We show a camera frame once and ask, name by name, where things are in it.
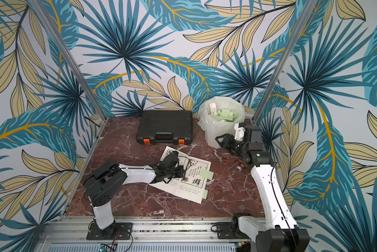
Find right aluminium frame post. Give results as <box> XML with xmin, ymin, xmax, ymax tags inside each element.
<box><xmin>252</xmin><ymin>1</ymin><xmax>317</xmax><ymax>125</ymax></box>

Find green sticky notes in bin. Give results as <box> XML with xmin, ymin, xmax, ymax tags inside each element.
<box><xmin>209</xmin><ymin>102</ymin><xmax>237</xmax><ymax>122</ymax></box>

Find left aluminium frame post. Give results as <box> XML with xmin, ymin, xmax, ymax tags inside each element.
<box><xmin>30</xmin><ymin>0</ymin><xmax>107</xmax><ymax>121</ymax></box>

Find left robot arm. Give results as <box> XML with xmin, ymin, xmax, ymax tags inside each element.
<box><xmin>83</xmin><ymin>151</ymin><xmax>186</xmax><ymax>235</ymax></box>

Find black plastic tool case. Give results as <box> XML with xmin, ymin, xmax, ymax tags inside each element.
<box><xmin>136</xmin><ymin>110</ymin><xmax>193</xmax><ymax>145</ymax></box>

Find green sticky note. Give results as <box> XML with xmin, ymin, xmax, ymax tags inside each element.
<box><xmin>202</xmin><ymin>190</ymin><xmax>208</xmax><ymax>200</ymax></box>
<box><xmin>200</xmin><ymin>169</ymin><xmax>214</xmax><ymax>180</ymax></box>

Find aluminium front rail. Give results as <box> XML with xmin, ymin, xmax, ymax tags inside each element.
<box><xmin>36</xmin><ymin>216</ymin><xmax>257</xmax><ymax>252</ymax></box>

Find aluminium frame post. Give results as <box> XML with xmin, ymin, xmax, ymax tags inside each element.
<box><xmin>30</xmin><ymin>0</ymin><xmax>107</xmax><ymax>121</ymax></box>
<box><xmin>252</xmin><ymin>1</ymin><xmax>317</xmax><ymax>125</ymax></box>

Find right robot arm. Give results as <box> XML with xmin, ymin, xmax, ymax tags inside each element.
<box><xmin>215</xmin><ymin>123</ymin><xmax>310</xmax><ymax>252</ymax></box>

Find green cover picture book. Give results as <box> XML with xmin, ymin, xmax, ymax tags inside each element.
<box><xmin>151</xmin><ymin>152</ymin><xmax>211</xmax><ymax>204</ymax></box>

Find white lined trash bin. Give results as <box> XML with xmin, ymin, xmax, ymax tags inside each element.
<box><xmin>198</xmin><ymin>97</ymin><xmax>245</xmax><ymax>149</ymax></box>

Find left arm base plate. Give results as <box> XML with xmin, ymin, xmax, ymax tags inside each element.
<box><xmin>86</xmin><ymin>222</ymin><xmax>133</xmax><ymax>240</ymax></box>

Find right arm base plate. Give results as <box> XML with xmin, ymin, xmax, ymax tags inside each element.
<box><xmin>210</xmin><ymin>222</ymin><xmax>262</xmax><ymax>240</ymax></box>

